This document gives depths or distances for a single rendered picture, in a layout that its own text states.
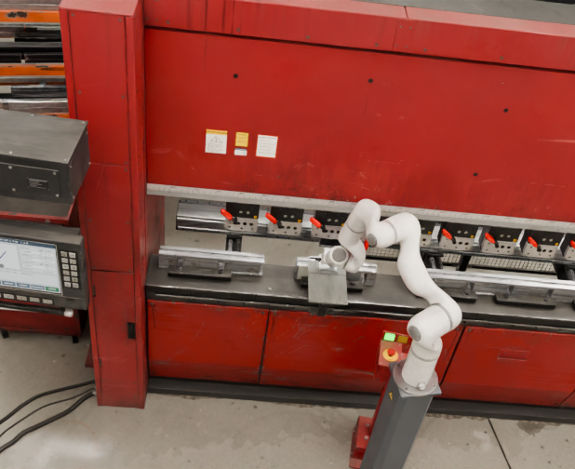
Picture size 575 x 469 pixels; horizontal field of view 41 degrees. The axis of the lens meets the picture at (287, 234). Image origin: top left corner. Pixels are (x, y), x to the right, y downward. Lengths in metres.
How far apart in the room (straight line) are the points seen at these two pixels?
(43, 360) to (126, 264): 1.25
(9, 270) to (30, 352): 1.60
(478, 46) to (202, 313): 1.80
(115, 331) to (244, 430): 0.93
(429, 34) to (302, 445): 2.28
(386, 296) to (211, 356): 0.97
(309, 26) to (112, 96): 0.76
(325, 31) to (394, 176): 0.76
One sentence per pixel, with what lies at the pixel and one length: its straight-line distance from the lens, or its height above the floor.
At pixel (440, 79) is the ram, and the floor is 2.06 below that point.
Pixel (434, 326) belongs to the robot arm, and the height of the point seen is 1.41.
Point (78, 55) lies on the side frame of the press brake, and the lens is 2.82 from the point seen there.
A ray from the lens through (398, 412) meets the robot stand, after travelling 3.35.
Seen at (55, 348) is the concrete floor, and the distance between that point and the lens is 4.57.
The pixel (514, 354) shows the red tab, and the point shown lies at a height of 0.59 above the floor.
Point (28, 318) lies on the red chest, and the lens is 4.42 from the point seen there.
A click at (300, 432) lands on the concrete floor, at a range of 4.24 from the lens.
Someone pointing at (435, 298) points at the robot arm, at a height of 1.43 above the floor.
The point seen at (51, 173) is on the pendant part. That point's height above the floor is 1.89.
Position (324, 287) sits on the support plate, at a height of 1.00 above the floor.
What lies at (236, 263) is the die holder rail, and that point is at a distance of 3.66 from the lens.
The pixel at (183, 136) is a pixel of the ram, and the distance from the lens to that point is 3.19.
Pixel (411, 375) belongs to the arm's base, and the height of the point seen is 1.07.
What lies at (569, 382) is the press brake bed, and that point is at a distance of 4.40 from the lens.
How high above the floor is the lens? 3.54
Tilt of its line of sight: 42 degrees down
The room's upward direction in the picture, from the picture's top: 9 degrees clockwise
